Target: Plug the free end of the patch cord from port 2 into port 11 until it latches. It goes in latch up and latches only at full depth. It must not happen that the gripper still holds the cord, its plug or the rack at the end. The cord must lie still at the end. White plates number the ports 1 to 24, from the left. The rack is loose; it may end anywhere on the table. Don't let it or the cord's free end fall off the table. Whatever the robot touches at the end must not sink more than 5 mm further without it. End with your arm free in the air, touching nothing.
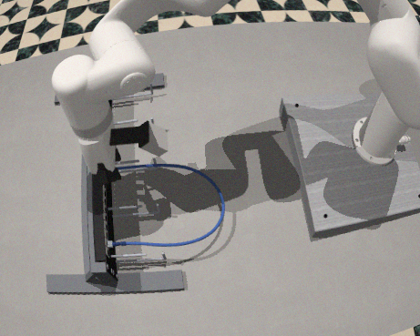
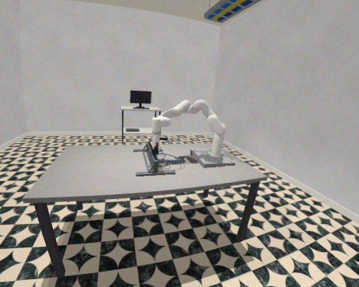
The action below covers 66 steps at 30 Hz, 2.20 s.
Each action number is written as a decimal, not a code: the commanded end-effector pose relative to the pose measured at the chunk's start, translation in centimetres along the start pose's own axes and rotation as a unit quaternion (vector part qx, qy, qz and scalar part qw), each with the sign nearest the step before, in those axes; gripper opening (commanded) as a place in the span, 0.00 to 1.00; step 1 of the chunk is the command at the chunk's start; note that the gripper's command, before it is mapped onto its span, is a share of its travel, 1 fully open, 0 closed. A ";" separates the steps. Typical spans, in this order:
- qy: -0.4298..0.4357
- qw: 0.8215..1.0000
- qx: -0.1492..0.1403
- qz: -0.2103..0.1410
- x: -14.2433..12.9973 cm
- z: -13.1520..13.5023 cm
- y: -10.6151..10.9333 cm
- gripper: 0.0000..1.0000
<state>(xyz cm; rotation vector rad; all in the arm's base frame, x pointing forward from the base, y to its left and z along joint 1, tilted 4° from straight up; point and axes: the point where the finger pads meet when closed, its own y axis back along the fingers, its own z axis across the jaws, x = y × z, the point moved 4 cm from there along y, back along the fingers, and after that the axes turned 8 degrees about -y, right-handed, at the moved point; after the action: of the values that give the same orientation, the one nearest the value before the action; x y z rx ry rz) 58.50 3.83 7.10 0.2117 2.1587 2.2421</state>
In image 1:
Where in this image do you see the blue cable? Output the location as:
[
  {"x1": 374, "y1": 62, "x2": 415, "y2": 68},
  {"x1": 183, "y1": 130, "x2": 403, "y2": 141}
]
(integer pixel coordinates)
[{"x1": 118, "y1": 164, "x2": 225, "y2": 247}]

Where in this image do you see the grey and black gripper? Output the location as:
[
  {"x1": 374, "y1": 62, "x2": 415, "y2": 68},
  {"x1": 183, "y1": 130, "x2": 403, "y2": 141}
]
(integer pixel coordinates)
[{"x1": 78, "y1": 118, "x2": 121, "y2": 185}]

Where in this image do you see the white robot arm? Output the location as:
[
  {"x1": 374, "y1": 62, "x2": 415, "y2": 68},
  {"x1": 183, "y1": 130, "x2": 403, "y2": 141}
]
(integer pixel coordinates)
[{"x1": 52, "y1": 0, "x2": 420, "y2": 166}]

